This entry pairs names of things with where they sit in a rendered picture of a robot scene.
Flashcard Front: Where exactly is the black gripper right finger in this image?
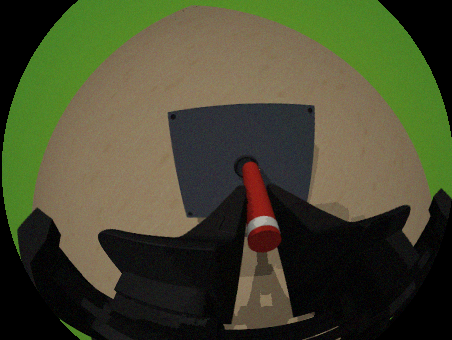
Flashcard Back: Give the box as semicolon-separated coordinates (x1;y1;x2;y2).
266;185;411;318

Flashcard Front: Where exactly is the red peg with white band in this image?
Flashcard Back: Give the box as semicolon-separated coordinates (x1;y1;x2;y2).
242;161;282;252

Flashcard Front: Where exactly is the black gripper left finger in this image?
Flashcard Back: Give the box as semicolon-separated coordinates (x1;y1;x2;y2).
97;185;247;324

